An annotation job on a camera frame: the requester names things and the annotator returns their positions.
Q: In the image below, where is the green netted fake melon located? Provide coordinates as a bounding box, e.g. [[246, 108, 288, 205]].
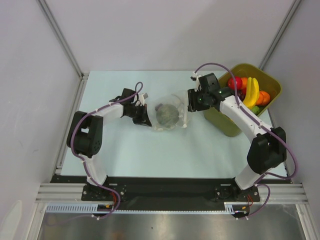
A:
[[156, 104, 179, 126]]

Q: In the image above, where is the clear zip top bag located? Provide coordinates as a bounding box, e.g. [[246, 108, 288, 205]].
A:
[[147, 90, 190, 131]]

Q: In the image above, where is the yellow fake banana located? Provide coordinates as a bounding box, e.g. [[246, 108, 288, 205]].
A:
[[243, 77, 260, 109]]

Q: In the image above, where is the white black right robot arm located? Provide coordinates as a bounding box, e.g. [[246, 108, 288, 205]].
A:
[[187, 73, 287, 190]]

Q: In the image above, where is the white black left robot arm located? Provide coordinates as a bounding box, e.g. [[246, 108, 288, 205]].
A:
[[66, 88, 152, 187]]

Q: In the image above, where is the purple fake grape bunch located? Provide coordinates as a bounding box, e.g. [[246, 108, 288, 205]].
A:
[[237, 88, 247, 101]]

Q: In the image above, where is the red fake apple in bin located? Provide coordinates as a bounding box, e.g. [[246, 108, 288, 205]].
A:
[[227, 76, 243, 90]]

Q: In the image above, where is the orange fake orange rear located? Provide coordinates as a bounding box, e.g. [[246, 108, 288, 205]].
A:
[[240, 77, 248, 90]]

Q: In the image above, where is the green fake lime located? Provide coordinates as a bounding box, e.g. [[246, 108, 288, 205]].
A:
[[251, 105, 261, 116]]

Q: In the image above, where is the orange fake tangerine front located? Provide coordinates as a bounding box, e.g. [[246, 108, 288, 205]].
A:
[[256, 91, 264, 106]]

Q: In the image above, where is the orange fake tangerine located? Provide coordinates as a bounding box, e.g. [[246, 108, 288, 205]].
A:
[[256, 91, 264, 106], [262, 91, 271, 106]]

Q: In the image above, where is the orange fake tangerine right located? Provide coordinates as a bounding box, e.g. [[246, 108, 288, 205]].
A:
[[262, 91, 271, 106]]

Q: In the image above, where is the olive green plastic bin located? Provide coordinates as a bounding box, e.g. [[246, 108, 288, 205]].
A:
[[204, 63, 282, 137]]

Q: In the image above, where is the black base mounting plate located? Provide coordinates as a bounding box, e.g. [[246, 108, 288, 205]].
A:
[[49, 174, 292, 212]]

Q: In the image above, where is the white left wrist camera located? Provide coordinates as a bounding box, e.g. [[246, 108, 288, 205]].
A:
[[138, 92, 149, 105]]

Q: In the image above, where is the left aluminium corner post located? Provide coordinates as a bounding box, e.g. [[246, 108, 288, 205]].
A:
[[36, 0, 83, 79]]

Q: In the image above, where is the aluminium corner post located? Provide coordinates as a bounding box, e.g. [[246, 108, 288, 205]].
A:
[[258, 0, 304, 71], [36, 0, 83, 79]]

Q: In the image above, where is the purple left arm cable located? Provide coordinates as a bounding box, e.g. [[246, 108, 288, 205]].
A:
[[46, 81, 144, 227]]

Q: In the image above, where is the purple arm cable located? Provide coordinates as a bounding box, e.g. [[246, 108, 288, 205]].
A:
[[194, 62, 298, 220], [46, 81, 144, 227]]

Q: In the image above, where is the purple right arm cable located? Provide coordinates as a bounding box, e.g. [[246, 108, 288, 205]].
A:
[[194, 62, 298, 220]]

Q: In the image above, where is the white slotted cable duct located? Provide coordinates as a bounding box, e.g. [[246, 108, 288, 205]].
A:
[[45, 202, 249, 216]]

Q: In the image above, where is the aluminium front frame rail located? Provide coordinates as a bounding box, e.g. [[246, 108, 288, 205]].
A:
[[35, 183, 308, 204]]

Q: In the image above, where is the right aluminium corner post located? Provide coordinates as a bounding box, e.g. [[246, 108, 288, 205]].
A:
[[258, 0, 304, 71]]

